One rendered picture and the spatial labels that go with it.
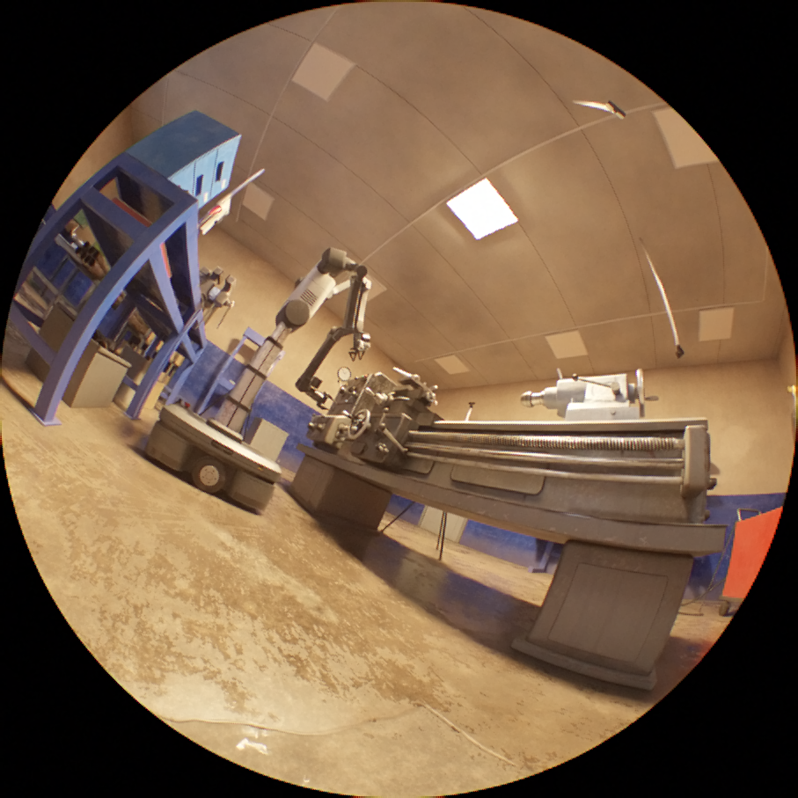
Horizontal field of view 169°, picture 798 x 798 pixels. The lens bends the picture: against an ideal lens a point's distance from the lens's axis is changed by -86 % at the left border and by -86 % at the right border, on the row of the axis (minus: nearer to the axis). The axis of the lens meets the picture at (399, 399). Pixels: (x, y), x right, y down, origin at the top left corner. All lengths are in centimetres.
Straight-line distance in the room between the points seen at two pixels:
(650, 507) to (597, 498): 20
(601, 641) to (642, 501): 45
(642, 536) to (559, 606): 34
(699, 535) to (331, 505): 208
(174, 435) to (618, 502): 164
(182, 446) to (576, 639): 154
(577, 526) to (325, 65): 397
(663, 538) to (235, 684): 88
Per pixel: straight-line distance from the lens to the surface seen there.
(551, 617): 97
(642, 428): 105
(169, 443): 125
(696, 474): 91
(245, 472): 128
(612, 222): 340
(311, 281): 162
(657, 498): 100
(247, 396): 144
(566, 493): 103
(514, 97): 306
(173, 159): 129
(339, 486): 211
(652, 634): 96
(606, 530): 80
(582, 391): 137
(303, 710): 47
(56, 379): 100
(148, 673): 43
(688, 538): 82
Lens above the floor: 35
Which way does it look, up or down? 20 degrees up
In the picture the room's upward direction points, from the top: 24 degrees clockwise
